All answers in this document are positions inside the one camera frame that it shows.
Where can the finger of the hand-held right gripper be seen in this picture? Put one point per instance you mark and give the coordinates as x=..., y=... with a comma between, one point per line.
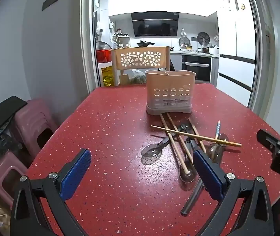
x=265, y=139

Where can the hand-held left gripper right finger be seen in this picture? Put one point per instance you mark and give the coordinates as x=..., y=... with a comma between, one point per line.
x=207, y=177

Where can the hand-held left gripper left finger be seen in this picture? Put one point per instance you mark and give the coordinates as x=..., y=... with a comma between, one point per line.
x=77, y=174

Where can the blue patterned chopstick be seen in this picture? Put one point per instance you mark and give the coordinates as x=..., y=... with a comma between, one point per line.
x=218, y=127

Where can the beige plastic utensil holder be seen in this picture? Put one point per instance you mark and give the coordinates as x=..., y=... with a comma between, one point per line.
x=169, y=83

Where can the stacked pink plastic stools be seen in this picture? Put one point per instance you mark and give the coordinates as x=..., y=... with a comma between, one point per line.
x=29, y=120

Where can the black built-in oven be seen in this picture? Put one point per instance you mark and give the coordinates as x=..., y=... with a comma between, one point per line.
x=195, y=72

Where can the white rice cooker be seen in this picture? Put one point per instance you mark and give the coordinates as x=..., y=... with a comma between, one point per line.
x=214, y=50

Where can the yellow cooking oil bottle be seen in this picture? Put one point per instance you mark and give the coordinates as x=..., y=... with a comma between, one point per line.
x=107, y=76

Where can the metal cooking pot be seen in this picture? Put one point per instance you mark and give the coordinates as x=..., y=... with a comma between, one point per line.
x=203, y=50

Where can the white refrigerator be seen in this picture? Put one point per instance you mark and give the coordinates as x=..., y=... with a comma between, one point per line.
x=238, y=29

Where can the bag of green vegetables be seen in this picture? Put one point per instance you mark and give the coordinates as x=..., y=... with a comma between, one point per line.
x=137, y=78

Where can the dark round egg pan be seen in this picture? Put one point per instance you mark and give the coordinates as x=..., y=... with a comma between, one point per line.
x=203, y=38

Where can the stacked bowls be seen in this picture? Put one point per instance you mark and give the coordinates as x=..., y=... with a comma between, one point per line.
x=189, y=48

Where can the red plastic basket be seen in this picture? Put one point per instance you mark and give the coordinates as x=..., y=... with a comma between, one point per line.
x=104, y=56

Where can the round metal steamer plate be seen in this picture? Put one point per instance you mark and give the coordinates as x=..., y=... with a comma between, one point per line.
x=184, y=41

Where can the metal pot lid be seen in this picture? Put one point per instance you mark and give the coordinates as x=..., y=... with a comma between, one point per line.
x=103, y=46

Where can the group of fridge magnets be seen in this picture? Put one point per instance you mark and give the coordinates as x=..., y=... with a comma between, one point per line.
x=242, y=6

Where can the beige flower-cutout trolley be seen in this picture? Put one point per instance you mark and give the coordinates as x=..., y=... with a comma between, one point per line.
x=140, y=51

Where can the white spice rack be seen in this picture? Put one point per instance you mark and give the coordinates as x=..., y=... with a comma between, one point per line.
x=124, y=37

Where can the hanging plastic bag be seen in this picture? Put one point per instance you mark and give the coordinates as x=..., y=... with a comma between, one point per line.
x=99, y=29

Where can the black wok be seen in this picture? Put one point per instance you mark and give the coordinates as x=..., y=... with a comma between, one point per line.
x=144, y=43

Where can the black range hood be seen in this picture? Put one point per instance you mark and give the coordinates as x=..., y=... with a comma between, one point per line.
x=154, y=27

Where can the grey sliding door frame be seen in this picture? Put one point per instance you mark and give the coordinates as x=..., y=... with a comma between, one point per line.
x=88, y=41

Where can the white wall hook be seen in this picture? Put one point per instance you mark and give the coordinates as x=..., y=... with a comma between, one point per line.
x=183, y=32

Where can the white wall box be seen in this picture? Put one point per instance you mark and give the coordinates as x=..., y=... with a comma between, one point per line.
x=111, y=25

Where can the dark wall switch panel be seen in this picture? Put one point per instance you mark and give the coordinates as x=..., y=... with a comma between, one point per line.
x=50, y=2

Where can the white wall cabinets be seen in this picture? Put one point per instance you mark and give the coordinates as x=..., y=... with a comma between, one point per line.
x=154, y=2

